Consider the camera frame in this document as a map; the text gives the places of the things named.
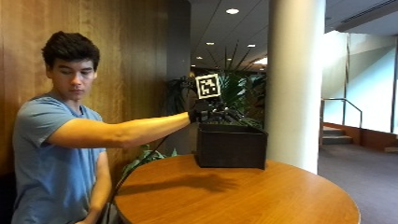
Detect white round column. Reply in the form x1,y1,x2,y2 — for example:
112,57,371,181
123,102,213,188
265,0,328,175

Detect black glove cable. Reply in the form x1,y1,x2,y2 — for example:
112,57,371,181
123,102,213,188
111,133,172,200

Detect metal stair handrail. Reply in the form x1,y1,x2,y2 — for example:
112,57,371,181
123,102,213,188
320,97,365,129

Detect carpeted stair steps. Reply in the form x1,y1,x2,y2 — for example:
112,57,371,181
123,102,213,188
321,124,355,146

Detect small green leafy plant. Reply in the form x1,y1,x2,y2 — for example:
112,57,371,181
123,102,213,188
122,144,180,181

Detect the person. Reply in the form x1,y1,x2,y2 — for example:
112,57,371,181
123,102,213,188
10,30,193,224

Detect large green potted palm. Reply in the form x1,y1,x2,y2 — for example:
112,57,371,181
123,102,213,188
164,40,269,129

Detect white cube of black markers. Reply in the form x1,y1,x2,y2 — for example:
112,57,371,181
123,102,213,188
195,73,223,101

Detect dark square fabric box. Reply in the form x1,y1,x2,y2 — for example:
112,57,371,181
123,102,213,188
195,120,271,171

